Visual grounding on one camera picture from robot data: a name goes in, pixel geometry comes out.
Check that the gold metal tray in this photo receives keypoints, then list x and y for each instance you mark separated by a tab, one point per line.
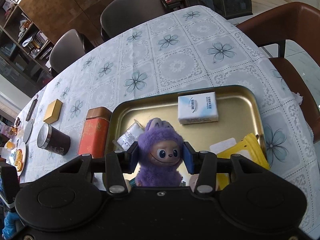
236	105

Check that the grey round trivet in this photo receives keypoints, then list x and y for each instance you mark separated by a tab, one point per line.
28	130

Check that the yellow question-mark plush cube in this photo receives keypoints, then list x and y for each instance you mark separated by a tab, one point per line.
248	147

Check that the orange juice glass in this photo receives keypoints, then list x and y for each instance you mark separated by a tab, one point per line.
10	145

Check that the white plate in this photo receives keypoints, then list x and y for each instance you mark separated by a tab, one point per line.
12	157

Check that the purple plush monster doll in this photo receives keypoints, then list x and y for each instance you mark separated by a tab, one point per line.
160	154

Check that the grey chair left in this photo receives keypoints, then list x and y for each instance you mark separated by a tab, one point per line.
69	48

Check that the orange slices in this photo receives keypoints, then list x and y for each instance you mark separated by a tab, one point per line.
18	161

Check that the grey chair right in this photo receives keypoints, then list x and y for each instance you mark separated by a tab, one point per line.
122	15

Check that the white gauze packet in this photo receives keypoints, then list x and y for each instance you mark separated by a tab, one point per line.
131	135

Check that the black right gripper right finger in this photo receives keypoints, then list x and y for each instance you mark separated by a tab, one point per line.
203	164

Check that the gold cardboard box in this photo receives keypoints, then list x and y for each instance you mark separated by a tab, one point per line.
53	112

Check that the wooden bookshelf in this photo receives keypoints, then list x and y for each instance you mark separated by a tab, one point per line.
25	50

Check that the grey chair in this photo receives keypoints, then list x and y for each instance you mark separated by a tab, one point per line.
69	48
122	15

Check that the black can silver lid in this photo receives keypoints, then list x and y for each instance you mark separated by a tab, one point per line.
51	139

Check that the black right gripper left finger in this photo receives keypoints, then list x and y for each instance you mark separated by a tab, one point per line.
116	164

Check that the orange tea tin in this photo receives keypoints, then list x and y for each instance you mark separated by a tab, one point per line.
94	133

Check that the white tissue pack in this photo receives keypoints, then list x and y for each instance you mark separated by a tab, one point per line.
197	108

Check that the white floral lace tablecloth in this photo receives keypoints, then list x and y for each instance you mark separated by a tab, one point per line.
183	50

